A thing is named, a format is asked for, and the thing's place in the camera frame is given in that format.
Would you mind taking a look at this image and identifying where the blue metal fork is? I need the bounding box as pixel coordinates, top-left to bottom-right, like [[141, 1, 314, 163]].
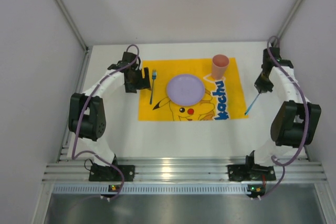
[[150, 69, 157, 105]]

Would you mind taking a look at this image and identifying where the blue metal spoon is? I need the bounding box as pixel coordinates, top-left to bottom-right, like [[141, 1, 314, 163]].
[[244, 92, 261, 116]]

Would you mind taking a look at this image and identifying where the yellow pikachu placemat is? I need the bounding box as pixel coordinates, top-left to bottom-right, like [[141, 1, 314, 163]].
[[138, 58, 247, 121]]

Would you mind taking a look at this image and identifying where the purple plastic plate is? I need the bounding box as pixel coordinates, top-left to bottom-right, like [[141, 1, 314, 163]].
[[166, 74, 205, 106]]

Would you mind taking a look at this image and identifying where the pink plastic cup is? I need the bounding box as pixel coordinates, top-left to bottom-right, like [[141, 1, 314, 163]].
[[212, 55, 229, 80]]

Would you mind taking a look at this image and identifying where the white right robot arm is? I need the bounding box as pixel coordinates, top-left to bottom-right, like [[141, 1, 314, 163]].
[[245, 47, 321, 171]]

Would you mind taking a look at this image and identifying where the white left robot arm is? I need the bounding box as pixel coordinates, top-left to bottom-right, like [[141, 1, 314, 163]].
[[68, 50, 151, 168]]

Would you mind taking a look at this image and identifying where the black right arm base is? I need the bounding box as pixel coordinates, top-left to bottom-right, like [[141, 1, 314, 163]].
[[227, 164, 276, 182]]

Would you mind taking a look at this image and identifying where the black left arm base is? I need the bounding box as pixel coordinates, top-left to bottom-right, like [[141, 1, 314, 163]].
[[89, 163, 135, 182]]

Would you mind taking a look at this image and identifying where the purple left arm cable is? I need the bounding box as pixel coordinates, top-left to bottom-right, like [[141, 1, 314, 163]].
[[70, 44, 140, 198]]

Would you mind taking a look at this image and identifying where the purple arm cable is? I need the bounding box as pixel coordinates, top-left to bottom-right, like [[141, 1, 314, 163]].
[[259, 35, 309, 200], [70, 44, 140, 198]]

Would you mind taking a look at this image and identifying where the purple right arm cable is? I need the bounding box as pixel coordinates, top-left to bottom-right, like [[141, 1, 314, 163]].
[[259, 35, 309, 200]]

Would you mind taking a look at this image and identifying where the aluminium rail frame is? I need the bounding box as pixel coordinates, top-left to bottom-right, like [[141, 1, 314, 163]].
[[43, 41, 327, 184]]

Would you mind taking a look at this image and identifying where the perforated white cable duct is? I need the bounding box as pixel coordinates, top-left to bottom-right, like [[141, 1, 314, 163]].
[[52, 184, 264, 195]]

